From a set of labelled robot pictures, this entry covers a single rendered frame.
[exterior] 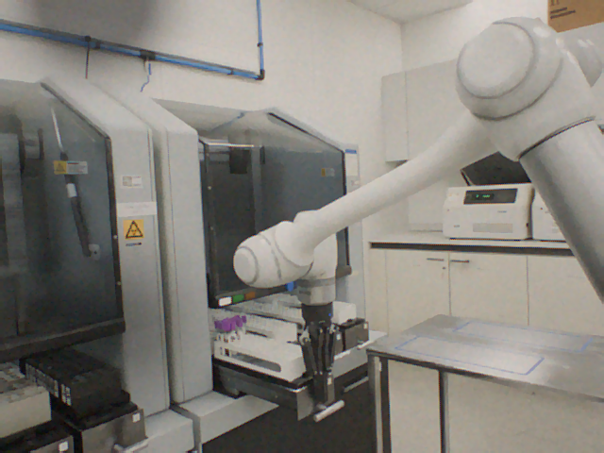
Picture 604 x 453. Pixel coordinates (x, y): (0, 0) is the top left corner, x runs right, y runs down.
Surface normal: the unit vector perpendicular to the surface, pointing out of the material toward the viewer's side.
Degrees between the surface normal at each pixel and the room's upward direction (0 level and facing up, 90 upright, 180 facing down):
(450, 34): 90
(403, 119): 90
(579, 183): 86
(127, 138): 90
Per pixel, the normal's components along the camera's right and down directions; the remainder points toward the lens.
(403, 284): -0.69, 0.07
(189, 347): 0.73, 0.00
